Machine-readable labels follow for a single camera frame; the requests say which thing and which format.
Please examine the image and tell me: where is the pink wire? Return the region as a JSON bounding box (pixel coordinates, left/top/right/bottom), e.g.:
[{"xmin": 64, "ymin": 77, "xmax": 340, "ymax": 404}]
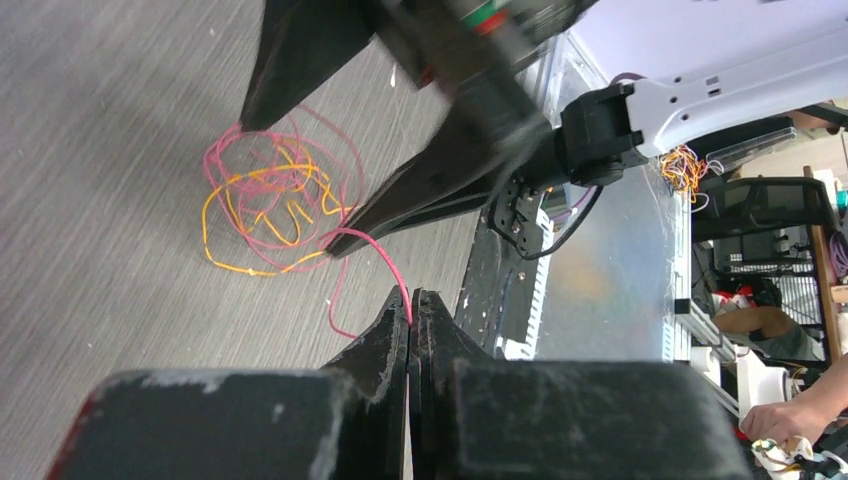
[{"xmin": 321, "ymin": 228, "xmax": 413, "ymax": 340}]

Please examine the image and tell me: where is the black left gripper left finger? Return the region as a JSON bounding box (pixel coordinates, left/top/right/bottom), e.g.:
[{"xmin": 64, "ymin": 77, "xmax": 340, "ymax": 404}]
[{"xmin": 48, "ymin": 287, "xmax": 409, "ymax": 479}]

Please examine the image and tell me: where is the white slotted cable duct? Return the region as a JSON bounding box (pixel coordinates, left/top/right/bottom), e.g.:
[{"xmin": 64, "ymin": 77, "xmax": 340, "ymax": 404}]
[{"xmin": 495, "ymin": 205, "xmax": 556, "ymax": 362}]

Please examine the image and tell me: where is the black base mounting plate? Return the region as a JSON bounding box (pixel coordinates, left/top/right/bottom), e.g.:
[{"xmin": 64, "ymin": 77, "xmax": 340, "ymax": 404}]
[{"xmin": 454, "ymin": 187, "xmax": 554, "ymax": 358}]

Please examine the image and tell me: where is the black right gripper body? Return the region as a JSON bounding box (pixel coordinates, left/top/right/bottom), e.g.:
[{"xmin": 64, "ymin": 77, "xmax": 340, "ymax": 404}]
[{"xmin": 360, "ymin": 1, "xmax": 593, "ymax": 127}]

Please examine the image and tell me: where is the coloured wire bundle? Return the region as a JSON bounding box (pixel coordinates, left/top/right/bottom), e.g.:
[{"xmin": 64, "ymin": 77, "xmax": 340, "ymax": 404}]
[{"xmin": 200, "ymin": 105, "xmax": 367, "ymax": 278}]

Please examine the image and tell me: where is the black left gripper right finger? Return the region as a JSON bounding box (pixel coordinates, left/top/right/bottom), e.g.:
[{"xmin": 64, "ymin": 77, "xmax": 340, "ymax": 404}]
[{"xmin": 409, "ymin": 289, "xmax": 751, "ymax": 479}]

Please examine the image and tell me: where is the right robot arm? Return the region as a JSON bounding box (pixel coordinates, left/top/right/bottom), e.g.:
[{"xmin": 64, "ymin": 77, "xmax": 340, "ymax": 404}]
[{"xmin": 239, "ymin": 1, "xmax": 847, "ymax": 258}]

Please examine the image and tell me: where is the person's hand in background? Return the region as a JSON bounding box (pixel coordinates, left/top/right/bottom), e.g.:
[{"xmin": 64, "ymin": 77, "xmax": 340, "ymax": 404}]
[{"xmin": 741, "ymin": 389, "xmax": 842, "ymax": 445}]

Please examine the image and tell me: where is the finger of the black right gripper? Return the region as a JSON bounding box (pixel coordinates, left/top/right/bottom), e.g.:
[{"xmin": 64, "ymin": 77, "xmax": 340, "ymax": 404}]
[
  {"xmin": 325, "ymin": 112, "xmax": 550, "ymax": 258},
  {"xmin": 239, "ymin": 0, "xmax": 374, "ymax": 132}
]

